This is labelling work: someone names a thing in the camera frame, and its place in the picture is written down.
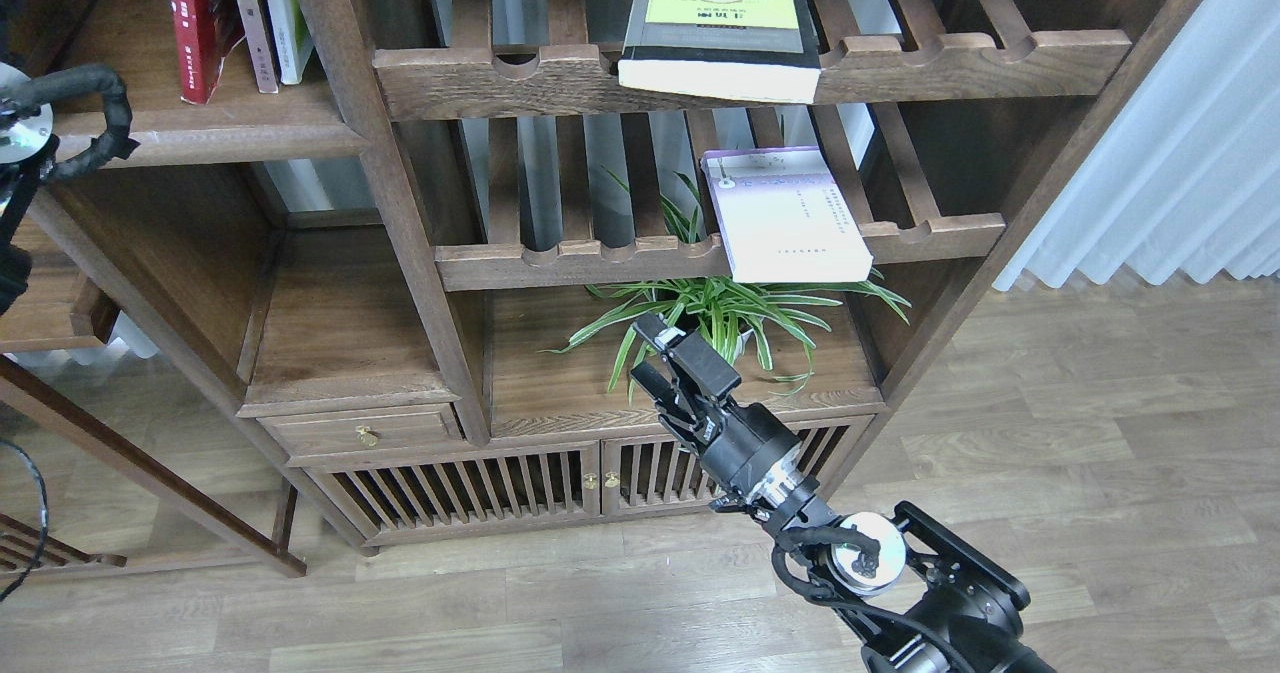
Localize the pale lilac white book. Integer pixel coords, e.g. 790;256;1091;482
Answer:
701;146;873;284

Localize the white green upright book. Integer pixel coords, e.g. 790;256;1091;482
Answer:
266;0;315;84

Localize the red rescue guide book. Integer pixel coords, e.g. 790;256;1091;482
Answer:
170;0;244;105

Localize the white plant pot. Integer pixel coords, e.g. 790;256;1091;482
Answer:
719;322;755;366

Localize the white pleated curtain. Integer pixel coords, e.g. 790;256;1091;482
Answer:
995;0;1279;290

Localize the yellow and black thick book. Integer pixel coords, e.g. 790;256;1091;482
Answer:
617;0;820;104

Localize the brass drawer knob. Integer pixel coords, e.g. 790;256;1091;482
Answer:
355;424;380;448

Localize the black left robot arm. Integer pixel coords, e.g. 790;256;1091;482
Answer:
3;64;137;599

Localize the green spider plant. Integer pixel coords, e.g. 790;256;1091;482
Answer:
544;168;913;426

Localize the dark wooden bookshelf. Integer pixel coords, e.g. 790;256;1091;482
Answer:
10;0;1203;551

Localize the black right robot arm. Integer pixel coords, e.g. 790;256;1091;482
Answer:
631;313;1048;672

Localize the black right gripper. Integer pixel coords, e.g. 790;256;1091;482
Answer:
630;313;803;509

